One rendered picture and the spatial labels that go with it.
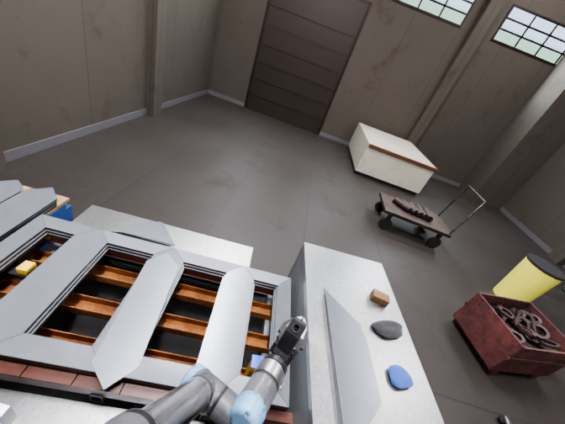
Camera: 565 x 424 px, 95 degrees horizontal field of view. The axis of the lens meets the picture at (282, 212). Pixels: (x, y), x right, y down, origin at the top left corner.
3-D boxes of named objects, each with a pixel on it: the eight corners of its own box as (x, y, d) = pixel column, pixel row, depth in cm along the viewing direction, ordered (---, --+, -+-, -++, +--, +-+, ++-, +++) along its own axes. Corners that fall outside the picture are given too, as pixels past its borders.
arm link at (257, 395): (221, 421, 59) (232, 401, 56) (247, 381, 69) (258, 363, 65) (249, 446, 57) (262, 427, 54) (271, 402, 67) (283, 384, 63)
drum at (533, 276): (501, 306, 380) (544, 272, 340) (483, 282, 421) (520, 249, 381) (530, 316, 382) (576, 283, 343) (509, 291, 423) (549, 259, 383)
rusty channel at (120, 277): (18, 250, 151) (16, 244, 148) (288, 314, 174) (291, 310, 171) (5, 260, 144) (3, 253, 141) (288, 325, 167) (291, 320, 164)
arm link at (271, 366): (259, 363, 65) (285, 385, 63) (267, 350, 69) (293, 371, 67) (248, 378, 68) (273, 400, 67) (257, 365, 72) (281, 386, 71)
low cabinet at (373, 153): (397, 166, 833) (411, 142, 790) (418, 198, 647) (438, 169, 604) (346, 146, 825) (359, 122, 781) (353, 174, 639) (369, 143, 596)
